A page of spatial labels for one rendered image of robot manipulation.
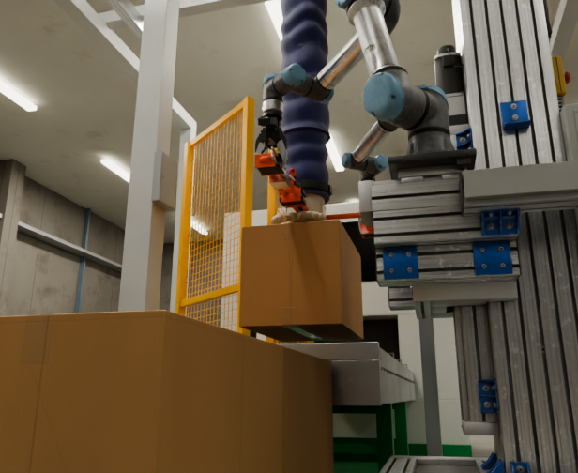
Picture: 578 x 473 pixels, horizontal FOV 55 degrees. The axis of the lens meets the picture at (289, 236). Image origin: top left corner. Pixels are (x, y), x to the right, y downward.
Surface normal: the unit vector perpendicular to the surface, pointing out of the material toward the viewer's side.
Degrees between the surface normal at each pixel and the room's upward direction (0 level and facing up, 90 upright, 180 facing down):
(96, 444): 90
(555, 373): 90
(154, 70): 90
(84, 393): 90
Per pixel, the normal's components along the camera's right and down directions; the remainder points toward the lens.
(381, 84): -0.78, -0.05
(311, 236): -0.25, -0.27
